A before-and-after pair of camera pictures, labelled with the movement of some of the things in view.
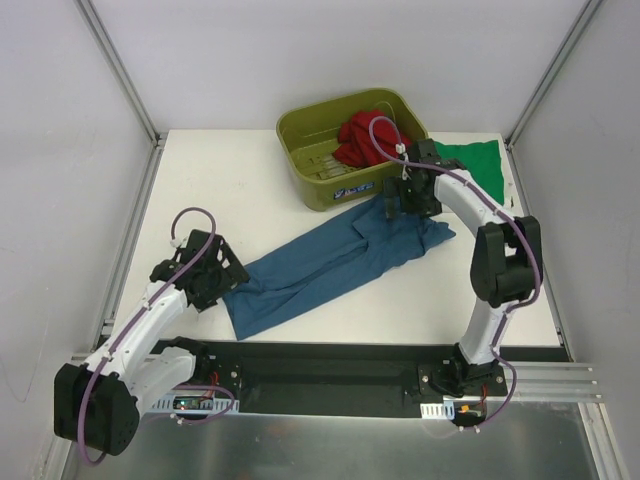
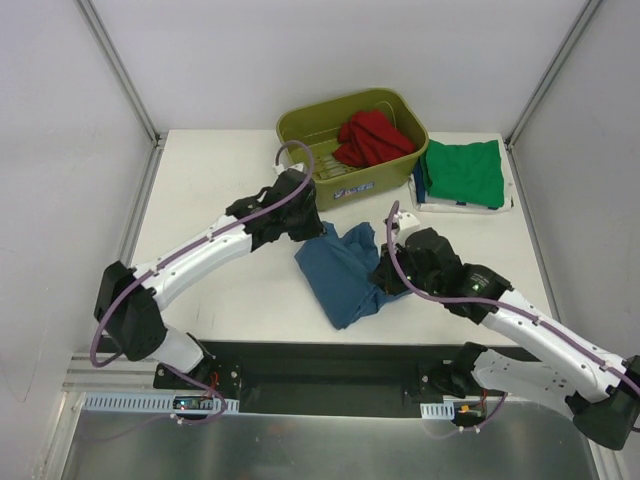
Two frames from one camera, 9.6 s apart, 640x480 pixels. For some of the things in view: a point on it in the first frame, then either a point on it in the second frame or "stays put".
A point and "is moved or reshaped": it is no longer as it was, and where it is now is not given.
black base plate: x=333 y=377 stays put
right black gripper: x=400 y=189 → x=395 y=270
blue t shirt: x=344 y=260 is moved or reshaped
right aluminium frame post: x=583 y=18 stays put
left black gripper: x=230 y=270 → x=304 y=220
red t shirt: x=355 y=148 stays put
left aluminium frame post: x=120 y=70 stays put
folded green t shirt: x=482 y=159 stays put
